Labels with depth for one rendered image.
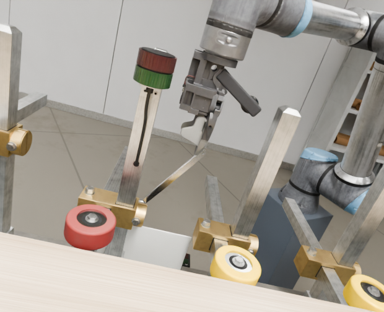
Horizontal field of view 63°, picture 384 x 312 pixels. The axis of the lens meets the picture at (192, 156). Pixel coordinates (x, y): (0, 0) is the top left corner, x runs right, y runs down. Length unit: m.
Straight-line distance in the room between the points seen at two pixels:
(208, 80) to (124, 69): 2.73
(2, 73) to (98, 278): 0.37
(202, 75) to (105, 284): 0.40
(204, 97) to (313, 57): 2.89
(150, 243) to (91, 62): 2.80
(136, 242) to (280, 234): 0.90
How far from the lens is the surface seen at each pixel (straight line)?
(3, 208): 0.74
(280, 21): 0.67
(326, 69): 3.54
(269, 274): 1.62
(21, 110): 0.80
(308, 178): 1.47
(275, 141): 0.60
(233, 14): 0.60
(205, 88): 0.62
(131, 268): 0.49
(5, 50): 0.62
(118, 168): 0.80
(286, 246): 1.52
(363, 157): 1.31
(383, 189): 0.73
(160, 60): 0.48
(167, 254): 0.77
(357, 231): 0.76
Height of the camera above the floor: 1.24
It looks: 23 degrees down
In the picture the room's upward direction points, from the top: 17 degrees clockwise
